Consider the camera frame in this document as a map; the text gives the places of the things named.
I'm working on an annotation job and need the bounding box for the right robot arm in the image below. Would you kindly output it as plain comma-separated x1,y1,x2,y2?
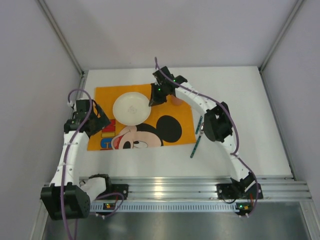
149,65,259,200

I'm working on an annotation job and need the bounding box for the aluminium frame post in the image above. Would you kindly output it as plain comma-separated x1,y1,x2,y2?
258,0,307,72
35,0,84,77

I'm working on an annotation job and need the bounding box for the cream round plate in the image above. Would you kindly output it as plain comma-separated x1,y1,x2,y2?
112,92,151,126

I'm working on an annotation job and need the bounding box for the right aluminium frame post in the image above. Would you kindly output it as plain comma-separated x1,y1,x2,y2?
258,0,307,72

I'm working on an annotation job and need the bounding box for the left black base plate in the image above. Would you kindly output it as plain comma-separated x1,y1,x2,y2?
111,183,129,200

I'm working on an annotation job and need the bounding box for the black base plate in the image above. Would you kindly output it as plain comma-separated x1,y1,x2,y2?
111,183,129,200
216,183,264,201

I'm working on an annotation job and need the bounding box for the aluminium mounting rail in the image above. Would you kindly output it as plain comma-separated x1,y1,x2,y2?
111,177,312,202

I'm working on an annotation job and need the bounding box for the green handled spoon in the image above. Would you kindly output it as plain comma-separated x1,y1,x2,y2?
190,123,204,159

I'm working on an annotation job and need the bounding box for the perforated cable duct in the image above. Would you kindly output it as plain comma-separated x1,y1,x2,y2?
90,201,250,213

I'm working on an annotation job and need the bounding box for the pink plastic cup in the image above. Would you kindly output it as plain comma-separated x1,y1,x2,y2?
171,95,183,106

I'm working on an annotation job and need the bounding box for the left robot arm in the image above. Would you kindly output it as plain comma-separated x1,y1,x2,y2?
40,99,112,221

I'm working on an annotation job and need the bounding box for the green handled fork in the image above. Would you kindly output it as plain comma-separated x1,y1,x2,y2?
195,115,203,135

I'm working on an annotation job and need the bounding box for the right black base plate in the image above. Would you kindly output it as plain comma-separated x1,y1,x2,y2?
216,183,264,201

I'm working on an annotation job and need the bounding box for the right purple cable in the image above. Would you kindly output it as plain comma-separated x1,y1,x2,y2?
154,56,260,218

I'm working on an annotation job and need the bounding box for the left aluminium frame post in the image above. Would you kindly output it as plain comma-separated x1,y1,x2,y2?
35,0,84,77

